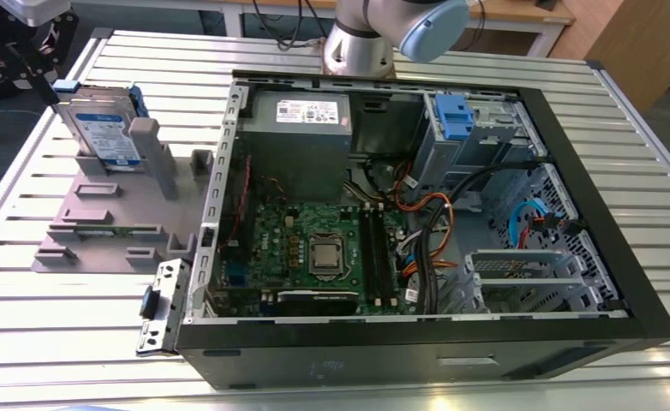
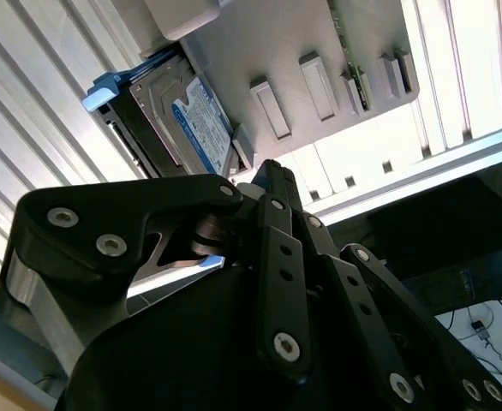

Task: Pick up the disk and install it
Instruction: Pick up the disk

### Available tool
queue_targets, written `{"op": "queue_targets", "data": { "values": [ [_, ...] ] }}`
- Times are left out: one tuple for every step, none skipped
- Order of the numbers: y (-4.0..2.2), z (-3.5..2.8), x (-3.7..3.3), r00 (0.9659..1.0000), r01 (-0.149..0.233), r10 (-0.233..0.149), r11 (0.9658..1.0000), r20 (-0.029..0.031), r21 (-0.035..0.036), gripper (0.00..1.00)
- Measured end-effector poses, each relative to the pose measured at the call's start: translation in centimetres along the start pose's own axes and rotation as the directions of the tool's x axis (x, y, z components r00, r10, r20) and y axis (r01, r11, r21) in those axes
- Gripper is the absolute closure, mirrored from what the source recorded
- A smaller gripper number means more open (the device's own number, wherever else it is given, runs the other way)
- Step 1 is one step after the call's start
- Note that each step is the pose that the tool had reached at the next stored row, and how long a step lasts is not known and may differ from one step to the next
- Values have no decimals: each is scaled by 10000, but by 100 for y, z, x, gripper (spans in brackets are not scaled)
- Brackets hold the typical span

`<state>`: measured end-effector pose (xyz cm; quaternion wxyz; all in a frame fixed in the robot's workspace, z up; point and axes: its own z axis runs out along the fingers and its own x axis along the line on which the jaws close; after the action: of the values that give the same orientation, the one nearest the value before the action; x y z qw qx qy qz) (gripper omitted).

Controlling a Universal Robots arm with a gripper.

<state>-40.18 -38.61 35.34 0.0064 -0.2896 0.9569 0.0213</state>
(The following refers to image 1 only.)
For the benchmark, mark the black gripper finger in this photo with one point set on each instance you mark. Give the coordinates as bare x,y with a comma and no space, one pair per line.
44,77
10,70

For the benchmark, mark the hard disk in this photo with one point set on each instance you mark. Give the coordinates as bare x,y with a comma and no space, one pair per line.
106,132

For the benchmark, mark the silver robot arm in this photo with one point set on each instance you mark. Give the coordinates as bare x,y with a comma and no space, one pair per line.
358,47

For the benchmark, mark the metal disk bay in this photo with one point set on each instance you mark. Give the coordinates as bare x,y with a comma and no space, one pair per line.
529,281

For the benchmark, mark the grey parts rack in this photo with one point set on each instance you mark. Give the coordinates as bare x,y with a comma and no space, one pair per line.
112,210

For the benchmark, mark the green RAM stick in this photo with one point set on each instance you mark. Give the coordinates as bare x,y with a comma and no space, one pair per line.
120,231

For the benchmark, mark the grey power supply unit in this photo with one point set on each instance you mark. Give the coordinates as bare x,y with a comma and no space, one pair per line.
295,162

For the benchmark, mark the metal expansion card retainer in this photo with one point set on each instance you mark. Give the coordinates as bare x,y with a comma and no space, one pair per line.
170,278

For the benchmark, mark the green motherboard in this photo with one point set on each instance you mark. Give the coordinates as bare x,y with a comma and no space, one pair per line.
275,227

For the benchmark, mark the CPU socket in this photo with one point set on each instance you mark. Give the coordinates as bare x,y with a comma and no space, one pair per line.
325,237

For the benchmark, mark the silver CPU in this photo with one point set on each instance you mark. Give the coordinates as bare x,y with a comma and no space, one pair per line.
325,257

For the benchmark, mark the black graphics card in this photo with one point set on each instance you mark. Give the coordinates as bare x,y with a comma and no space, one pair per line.
318,299

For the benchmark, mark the blue plastic drive latch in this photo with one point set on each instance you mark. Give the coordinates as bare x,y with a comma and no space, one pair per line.
454,115

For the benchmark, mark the black RAM slot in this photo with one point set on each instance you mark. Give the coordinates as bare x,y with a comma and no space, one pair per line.
385,257

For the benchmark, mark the grey metal drive cage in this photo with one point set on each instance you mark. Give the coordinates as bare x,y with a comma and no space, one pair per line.
483,141

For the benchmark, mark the black PC case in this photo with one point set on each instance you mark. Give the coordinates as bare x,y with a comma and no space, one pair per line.
369,355

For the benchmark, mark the black power connector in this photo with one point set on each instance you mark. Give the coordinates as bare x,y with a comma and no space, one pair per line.
571,226

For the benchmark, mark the wooden cabinet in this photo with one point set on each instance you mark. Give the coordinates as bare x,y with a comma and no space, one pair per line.
643,43

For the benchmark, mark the wooden desk with white frame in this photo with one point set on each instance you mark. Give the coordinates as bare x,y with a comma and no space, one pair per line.
518,15

